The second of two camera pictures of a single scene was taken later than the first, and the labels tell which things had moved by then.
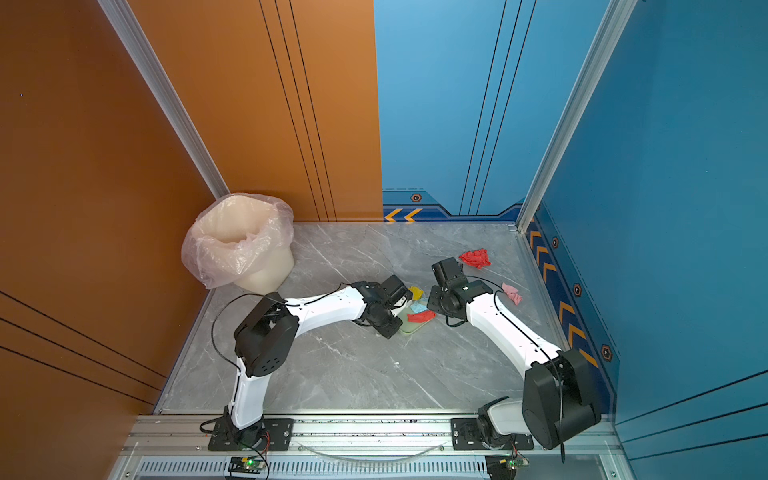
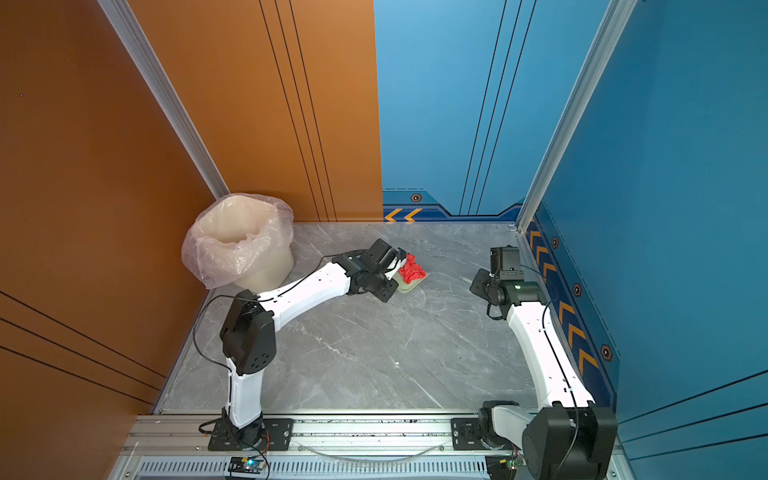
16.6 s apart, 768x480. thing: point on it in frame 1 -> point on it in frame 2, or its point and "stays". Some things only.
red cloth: x=478 y=258 -> x=411 y=271
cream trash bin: x=249 y=241 stays
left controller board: x=252 y=465 stays
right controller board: x=503 y=467 stays
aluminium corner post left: x=127 y=25 stays
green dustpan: x=406 y=325 -> x=404 y=287
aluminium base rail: x=166 y=447 stays
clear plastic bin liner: x=232 y=236 stays
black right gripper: x=432 y=300 -> x=477 y=285
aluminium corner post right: x=612 y=24 stays
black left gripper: x=393 y=330 -> x=389 y=292
